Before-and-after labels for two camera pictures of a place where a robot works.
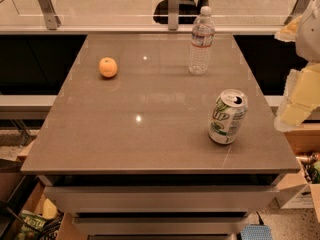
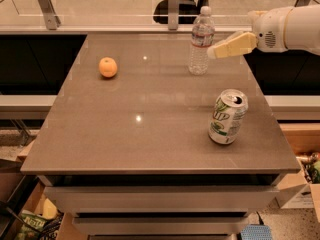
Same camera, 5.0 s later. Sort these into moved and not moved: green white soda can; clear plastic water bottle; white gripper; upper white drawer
Moved: white gripper
Not moved: clear plastic water bottle; upper white drawer; green white soda can
